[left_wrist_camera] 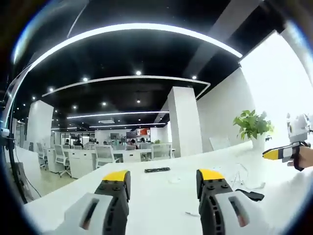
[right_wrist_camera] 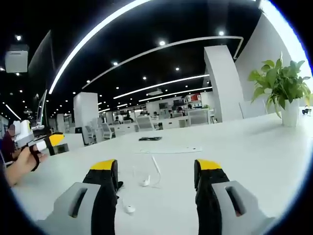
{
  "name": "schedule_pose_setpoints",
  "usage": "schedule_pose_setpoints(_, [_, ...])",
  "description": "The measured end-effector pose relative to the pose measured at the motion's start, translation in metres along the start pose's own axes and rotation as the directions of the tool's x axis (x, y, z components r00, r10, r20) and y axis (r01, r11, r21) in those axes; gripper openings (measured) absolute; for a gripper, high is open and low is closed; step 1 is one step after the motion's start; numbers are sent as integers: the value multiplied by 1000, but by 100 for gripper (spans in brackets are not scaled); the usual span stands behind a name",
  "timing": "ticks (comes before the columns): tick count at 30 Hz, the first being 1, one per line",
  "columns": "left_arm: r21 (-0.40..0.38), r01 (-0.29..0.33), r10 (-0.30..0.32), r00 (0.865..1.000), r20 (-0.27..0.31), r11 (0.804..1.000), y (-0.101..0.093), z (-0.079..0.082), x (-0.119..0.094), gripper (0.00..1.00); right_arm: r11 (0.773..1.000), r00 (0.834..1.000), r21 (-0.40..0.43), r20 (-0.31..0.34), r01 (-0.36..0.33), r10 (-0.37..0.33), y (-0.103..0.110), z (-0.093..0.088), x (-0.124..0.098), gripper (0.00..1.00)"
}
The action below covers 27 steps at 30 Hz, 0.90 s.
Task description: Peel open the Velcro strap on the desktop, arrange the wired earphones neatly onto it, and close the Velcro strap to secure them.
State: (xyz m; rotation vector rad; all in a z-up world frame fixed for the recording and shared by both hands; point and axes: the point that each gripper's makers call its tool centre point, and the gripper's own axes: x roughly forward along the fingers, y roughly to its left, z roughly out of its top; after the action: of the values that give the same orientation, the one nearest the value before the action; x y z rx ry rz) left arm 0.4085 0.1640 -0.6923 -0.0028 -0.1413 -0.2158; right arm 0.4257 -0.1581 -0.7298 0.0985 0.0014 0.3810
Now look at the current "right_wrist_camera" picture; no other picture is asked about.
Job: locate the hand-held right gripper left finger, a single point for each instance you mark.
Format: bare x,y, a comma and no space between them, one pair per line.
73,220

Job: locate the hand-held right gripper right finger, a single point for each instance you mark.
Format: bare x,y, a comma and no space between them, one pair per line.
220,215

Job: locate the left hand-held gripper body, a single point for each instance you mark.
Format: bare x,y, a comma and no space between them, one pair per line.
23,132

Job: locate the white desktop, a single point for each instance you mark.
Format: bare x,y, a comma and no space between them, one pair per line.
232,156

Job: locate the person's left hand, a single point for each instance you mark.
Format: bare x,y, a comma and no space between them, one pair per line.
27,159

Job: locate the grey office chair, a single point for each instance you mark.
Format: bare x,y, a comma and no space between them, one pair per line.
108,130
144,123

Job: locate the white ceiling unit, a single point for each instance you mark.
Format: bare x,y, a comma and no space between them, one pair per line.
16,58

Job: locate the black flat pad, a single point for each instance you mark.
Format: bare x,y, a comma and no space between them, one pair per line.
149,138

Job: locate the long curved ceiling light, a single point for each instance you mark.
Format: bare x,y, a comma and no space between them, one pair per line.
80,46

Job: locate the white translucent chair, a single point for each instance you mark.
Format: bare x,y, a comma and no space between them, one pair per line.
253,109

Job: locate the green plant in white pot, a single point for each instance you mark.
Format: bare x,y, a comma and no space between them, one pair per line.
289,112

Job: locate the dark headphones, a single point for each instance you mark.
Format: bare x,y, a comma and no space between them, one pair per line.
305,110

